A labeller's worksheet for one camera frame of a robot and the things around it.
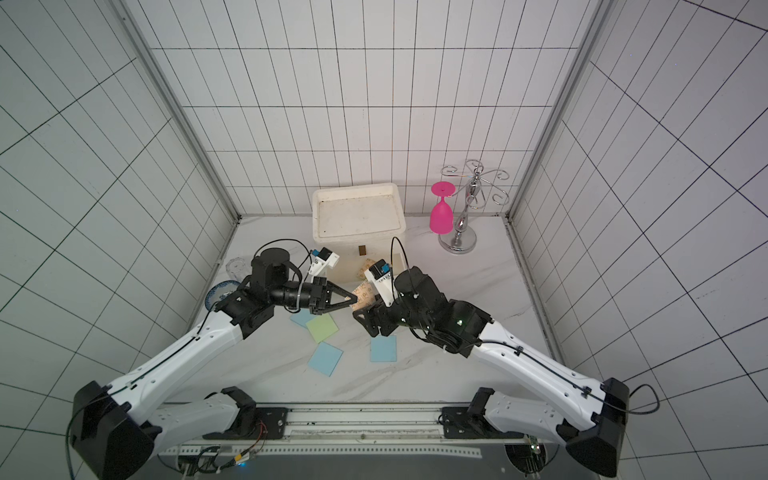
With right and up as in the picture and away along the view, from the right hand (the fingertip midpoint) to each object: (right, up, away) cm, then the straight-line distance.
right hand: (356, 311), depth 67 cm
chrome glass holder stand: (+37, +16, +47) cm, 62 cm away
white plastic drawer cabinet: (-1, +21, +20) cm, 29 cm away
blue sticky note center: (+6, -16, +19) cm, 25 cm away
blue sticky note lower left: (-11, -18, +17) cm, 27 cm away
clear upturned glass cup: (-42, +7, +28) cm, 51 cm away
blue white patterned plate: (-48, 0, +27) cm, 55 cm away
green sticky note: (-13, -10, +23) cm, 28 cm away
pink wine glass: (+25, +25, +29) cm, 46 cm away
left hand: (-1, +2, -2) cm, 3 cm away
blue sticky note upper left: (-19, -7, +23) cm, 31 cm away
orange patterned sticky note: (+2, +4, 0) cm, 4 cm away
